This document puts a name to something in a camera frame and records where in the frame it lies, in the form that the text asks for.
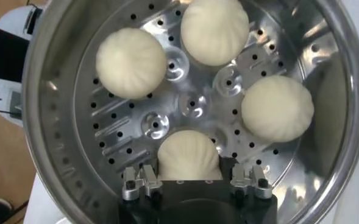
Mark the white steamed baozi bun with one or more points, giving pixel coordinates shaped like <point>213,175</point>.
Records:
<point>214,30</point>
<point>188,155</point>
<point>130,64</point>
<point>276,108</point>

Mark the black robot body panel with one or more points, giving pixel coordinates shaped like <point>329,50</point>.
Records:
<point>2,54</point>

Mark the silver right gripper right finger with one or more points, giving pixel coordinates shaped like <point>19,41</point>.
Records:
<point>243,182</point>

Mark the stainless steel steamer basket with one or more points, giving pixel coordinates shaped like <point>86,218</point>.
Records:
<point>75,137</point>

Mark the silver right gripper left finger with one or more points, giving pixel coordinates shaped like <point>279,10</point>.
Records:
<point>148,182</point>

